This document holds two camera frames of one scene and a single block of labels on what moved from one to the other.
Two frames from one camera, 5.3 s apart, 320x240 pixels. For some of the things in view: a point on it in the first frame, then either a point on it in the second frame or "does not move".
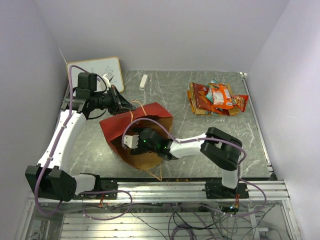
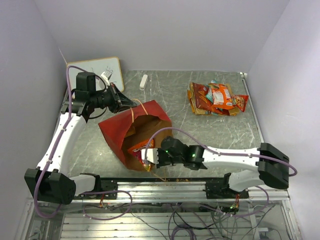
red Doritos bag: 202,102 does not move
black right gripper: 138,150 to 160,163
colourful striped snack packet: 221,97 does not move
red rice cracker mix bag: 240,101 does not move
